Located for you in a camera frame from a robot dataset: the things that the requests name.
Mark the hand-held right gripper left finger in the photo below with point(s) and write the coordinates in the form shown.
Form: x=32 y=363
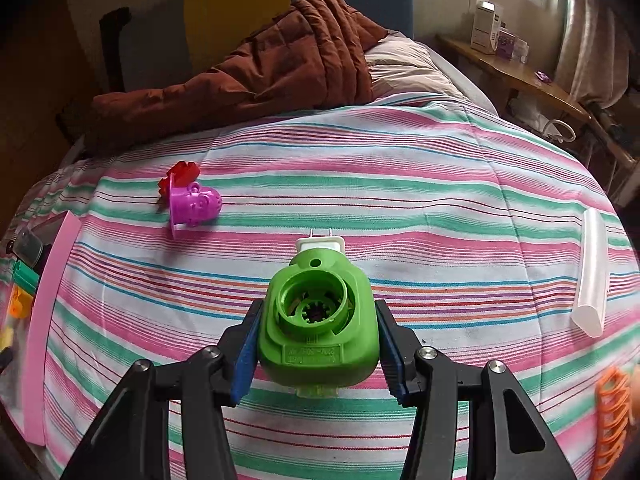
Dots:
x=247 y=355

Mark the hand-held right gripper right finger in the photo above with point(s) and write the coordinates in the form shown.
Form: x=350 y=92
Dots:
x=392 y=360

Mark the green and white plug device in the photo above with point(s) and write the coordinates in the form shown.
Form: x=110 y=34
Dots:
x=320 y=340

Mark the orange crown-shaped plastic piece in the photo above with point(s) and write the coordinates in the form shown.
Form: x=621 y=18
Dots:
x=17 y=305

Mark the clear plastic container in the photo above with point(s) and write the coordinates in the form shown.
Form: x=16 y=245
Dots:
x=35 y=240

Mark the purple plastic toy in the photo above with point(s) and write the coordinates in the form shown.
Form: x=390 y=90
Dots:
x=197 y=205

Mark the striped blanket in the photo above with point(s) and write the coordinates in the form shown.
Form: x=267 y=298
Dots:
x=400 y=200

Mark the red plastic toy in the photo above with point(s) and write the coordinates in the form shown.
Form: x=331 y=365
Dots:
x=180 y=175

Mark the translucent white tube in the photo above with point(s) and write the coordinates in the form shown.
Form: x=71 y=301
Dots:
x=592 y=270

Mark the orange plastic basket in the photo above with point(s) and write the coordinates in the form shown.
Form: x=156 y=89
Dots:
x=612 y=410

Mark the teal plastic piece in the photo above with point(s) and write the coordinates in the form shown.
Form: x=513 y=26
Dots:
x=25 y=276

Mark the pale pink pillow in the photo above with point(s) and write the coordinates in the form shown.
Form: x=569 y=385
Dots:
x=410 y=67

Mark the brown quilt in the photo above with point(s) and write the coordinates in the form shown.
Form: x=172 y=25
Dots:
x=275 y=60

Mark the wooden bedside table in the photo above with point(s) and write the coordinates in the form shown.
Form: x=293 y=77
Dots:
x=540 y=85

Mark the small purple object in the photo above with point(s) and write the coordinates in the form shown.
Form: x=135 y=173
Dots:
x=542 y=77

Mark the purple box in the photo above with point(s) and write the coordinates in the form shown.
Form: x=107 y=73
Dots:
x=510 y=42

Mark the white carton box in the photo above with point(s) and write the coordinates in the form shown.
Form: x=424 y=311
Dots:
x=484 y=27

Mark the yellow and blue headboard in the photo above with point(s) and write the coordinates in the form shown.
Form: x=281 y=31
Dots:
x=225 y=5

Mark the beige curtain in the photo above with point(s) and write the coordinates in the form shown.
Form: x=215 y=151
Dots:
x=595 y=35

